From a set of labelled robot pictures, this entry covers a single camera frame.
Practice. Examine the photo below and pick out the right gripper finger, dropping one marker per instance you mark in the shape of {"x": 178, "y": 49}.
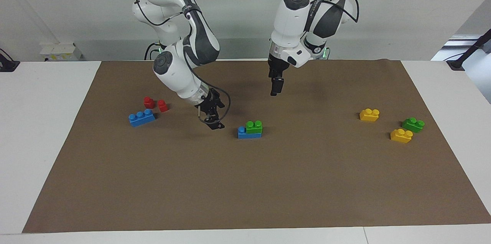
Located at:
{"x": 207, "y": 119}
{"x": 221, "y": 115}

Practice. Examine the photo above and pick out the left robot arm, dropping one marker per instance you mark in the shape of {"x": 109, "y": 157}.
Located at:
{"x": 291, "y": 25}

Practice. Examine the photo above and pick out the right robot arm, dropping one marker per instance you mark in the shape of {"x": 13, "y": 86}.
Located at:
{"x": 172, "y": 71}

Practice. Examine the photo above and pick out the white socket box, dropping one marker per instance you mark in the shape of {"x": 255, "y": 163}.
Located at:
{"x": 61, "y": 52}

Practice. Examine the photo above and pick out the small red block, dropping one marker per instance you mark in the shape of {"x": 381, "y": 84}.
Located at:
{"x": 163, "y": 106}
{"x": 149, "y": 103}

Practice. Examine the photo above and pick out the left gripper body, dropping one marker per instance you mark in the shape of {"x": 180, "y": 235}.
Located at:
{"x": 276, "y": 65}

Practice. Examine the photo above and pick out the yellow block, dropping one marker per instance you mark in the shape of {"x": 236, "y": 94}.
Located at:
{"x": 369, "y": 116}
{"x": 401, "y": 136}

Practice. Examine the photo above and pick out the black stand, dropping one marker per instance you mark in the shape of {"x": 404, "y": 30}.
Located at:
{"x": 466, "y": 53}
{"x": 7, "y": 63}

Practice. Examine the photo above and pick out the long blue block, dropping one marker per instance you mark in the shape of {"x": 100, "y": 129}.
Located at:
{"x": 242, "y": 134}
{"x": 142, "y": 119}

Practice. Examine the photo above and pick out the green block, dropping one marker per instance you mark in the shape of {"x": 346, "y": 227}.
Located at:
{"x": 254, "y": 127}
{"x": 413, "y": 125}

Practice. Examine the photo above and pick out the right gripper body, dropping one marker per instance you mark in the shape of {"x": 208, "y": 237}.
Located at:
{"x": 207, "y": 103}

